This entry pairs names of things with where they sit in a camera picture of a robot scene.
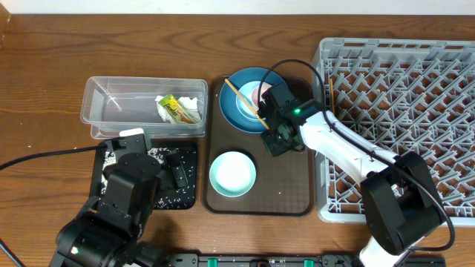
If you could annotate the light blue small bowl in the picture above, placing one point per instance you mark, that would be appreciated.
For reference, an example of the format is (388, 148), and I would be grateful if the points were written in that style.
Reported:
(247, 91)

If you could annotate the grey dishwasher rack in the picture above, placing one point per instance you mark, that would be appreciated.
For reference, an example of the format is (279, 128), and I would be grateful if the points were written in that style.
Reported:
(409, 95)

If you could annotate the mint green bowl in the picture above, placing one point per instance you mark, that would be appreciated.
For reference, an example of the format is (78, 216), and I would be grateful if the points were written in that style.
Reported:
(232, 174)

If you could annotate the brown serving tray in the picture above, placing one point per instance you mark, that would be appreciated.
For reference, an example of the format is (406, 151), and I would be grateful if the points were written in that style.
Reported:
(284, 185)

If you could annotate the white rice grains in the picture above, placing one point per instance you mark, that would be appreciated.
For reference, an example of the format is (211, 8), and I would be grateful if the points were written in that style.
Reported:
(183, 198)

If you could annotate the green yellow snack wrapper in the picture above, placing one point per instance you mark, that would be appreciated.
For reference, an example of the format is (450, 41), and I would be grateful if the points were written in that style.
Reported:
(175, 110)

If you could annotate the pink plastic cup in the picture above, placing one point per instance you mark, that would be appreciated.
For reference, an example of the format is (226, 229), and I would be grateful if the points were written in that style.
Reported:
(260, 92)

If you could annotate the clear plastic waste bin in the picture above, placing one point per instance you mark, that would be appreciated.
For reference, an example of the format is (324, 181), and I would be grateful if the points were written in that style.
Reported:
(113, 103)

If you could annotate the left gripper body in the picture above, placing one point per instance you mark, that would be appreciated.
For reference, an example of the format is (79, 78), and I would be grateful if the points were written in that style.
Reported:
(158, 170)

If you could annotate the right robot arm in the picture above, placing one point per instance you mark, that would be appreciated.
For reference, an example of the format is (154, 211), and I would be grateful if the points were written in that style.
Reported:
(401, 203)

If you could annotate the dark blue plate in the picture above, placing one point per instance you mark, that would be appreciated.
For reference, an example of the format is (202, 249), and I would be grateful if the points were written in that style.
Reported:
(227, 100)

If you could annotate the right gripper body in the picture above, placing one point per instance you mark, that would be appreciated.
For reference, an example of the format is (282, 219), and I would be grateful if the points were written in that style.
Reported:
(277, 142)

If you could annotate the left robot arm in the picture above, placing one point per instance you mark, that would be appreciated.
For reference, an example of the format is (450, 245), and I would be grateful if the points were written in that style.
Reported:
(92, 239)

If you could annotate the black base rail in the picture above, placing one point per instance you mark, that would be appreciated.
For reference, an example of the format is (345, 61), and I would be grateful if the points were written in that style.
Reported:
(329, 260)

